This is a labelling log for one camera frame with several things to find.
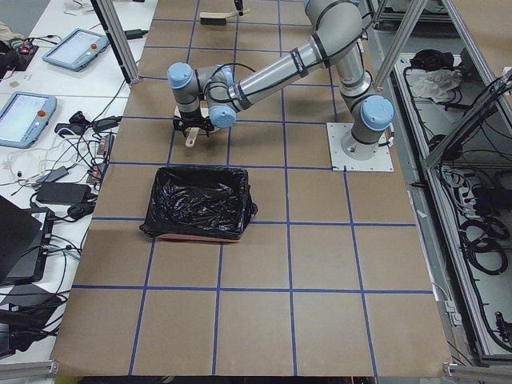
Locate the white crumpled cloth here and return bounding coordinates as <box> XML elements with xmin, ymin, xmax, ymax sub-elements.
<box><xmin>411</xmin><ymin>70</ymin><xmax>461</xmax><ymax>103</ymax></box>

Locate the white hand brush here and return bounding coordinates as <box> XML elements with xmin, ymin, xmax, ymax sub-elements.
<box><xmin>200</xmin><ymin>8</ymin><xmax>250</xmax><ymax>26</ymax></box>

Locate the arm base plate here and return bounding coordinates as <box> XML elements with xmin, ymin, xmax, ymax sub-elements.
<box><xmin>326</xmin><ymin>122</ymin><xmax>394</xmax><ymax>173</ymax></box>

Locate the beige plastic dustpan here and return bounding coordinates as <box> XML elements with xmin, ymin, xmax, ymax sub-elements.
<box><xmin>173</xmin><ymin>106</ymin><xmax>220</xmax><ymax>148</ymax></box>

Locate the black laptop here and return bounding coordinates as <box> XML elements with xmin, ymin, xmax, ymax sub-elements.
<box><xmin>1</xmin><ymin>198</ymin><xmax>54</xmax><ymax>286</ymax></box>

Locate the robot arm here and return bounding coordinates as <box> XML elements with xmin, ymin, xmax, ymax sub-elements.
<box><xmin>167</xmin><ymin>1</ymin><xmax>394</xmax><ymax>146</ymax></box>

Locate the black lined trash bin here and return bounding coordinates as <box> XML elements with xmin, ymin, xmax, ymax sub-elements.
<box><xmin>139</xmin><ymin>165</ymin><xmax>258</xmax><ymax>242</ymax></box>

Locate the blue teach pendant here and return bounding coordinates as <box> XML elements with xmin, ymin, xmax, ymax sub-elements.
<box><xmin>1</xmin><ymin>91</ymin><xmax>57</xmax><ymax>149</ymax></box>
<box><xmin>42</xmin><ymin>28</ymin><xmax>110</xmax><ymax>71</ymax></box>

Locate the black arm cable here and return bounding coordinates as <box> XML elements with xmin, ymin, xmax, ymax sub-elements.
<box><xmin>198</xmin><ymin>63</ymin><xmax>257</xmax><ymax>105</ymax></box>

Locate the black power adapter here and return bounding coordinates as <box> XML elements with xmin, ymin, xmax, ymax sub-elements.
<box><xmin>36</xmin><ymin>182</ymin><xmax>90</xmax><ymax>205</ymax></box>

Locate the blue teach pendant lower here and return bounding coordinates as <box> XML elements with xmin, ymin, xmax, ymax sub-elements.
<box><xmin>1</xmin><ymin>91</ymin><xmax>57</xmax><ymax>149</ymax></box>

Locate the blue teach pendant upper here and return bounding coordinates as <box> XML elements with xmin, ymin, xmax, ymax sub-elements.
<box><xmin>42</xmin><ymin>28</ymin><xmax>110</xmax><ymax>71</ymax></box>

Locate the aluminium frame post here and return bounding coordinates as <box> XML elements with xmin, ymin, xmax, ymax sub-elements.
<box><xmin>90</xmin><ymin>0</ymin><xmax>140</xmax><ymax>86</ymax></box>

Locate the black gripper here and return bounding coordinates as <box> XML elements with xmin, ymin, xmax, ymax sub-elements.
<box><xmin>173</xmin><ymin>107</ymin><xmax>211</xmax><ymax>137</ymax></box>

